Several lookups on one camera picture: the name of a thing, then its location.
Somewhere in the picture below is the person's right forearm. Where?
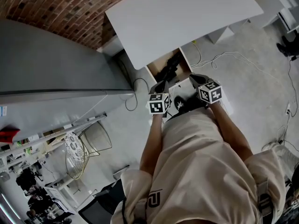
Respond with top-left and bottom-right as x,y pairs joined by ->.
208,101 -> 255,166

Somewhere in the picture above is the grey harness strap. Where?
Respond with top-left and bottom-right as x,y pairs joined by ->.
257,181 -> 274,217

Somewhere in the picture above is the cardboard box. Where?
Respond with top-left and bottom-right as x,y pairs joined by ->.
43,127 -> 66,145

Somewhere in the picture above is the person's left black shoe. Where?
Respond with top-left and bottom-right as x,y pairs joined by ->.
173,95 -> 188,113

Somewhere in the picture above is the wire frame chair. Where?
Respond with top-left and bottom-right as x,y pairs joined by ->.
64,121 -> 113,181

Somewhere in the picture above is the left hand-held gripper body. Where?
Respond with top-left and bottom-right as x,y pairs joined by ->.
146,80 -> 172,115

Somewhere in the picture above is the person's left forearm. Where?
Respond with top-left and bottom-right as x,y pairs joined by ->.
140,113 -> 164,177

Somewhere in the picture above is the long white cable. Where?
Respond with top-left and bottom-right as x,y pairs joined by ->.
190,40 -> 281,79

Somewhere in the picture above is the white metal shelf rack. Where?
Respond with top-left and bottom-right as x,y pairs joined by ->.
0,112 -> 108,173

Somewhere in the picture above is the red cloth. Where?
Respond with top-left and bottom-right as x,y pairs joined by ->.
0,125 -> 21,145

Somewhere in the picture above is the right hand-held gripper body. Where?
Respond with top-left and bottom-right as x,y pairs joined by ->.
188,74 -> 223,105

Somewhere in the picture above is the black office chair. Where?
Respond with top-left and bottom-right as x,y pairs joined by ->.
78,178 -> 127,224

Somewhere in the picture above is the thin black cable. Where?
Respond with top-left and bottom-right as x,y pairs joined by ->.
276,56 -> 299,145

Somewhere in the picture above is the white small table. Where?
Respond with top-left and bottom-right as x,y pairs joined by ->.
43,168 -> 98,216

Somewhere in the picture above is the beige shirt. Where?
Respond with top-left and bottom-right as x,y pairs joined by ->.
110,107 -> 287,224

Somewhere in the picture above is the white desk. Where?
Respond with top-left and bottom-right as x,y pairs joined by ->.
105,0 -> 265,71

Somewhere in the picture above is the person's right black shoe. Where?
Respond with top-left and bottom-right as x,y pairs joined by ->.
185,96 -> 208,112

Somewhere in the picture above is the person's black shoe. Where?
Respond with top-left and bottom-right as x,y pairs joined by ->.
185,96 -> 208,112
173,95 -> 188,113

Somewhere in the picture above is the white cabinet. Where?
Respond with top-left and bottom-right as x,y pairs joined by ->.
242,0 -> 299,34

